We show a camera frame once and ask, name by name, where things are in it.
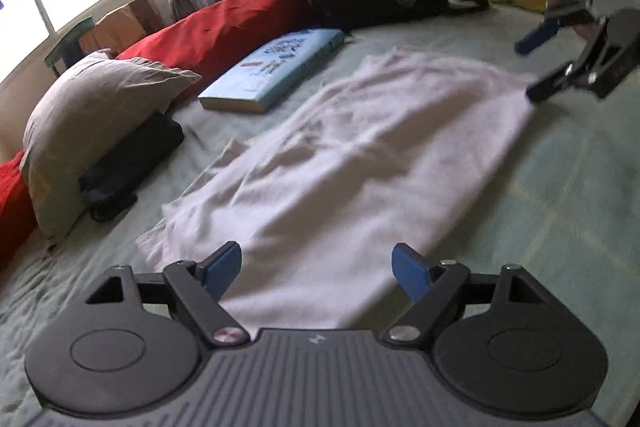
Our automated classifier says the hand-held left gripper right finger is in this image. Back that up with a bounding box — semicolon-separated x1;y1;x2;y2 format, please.
382;243;551;351

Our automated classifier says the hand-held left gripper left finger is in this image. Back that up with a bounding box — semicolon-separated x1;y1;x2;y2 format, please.
82;241;249;350

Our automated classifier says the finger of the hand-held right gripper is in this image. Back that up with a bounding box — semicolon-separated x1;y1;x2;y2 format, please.
515;0;609;56
526;7;640;104

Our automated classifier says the white printed t-shirt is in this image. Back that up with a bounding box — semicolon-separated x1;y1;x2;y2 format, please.
136;49;539;331

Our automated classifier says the black pouch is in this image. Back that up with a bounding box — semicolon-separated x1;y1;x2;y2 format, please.
79;112;186;224

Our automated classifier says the grey pillow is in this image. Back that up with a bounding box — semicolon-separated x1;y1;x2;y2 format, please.
22;49;202;241

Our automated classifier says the blue book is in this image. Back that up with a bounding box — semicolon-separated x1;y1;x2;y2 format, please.
198;28;347;114

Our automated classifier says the red quilt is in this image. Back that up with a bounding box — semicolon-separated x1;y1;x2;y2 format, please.
0;0;312;269

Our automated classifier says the cardboard box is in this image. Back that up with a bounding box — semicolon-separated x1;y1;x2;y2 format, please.
80;0;164;56

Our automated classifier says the green stool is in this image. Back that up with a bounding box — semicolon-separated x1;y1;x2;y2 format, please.
43;16;97;70

